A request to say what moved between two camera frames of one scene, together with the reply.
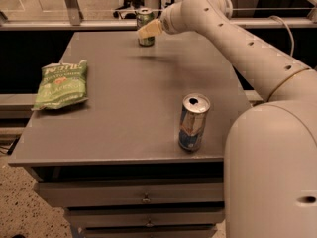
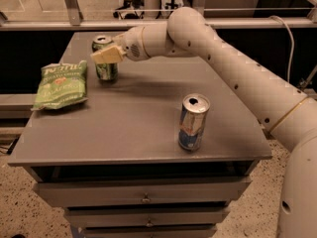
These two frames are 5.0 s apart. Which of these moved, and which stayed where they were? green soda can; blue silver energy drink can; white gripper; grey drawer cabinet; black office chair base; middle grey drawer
Moved: white gripper; green soda can
Stayed: middle grey drawer; blue silver energy drink can; black office chair base; grey drawer cabinet
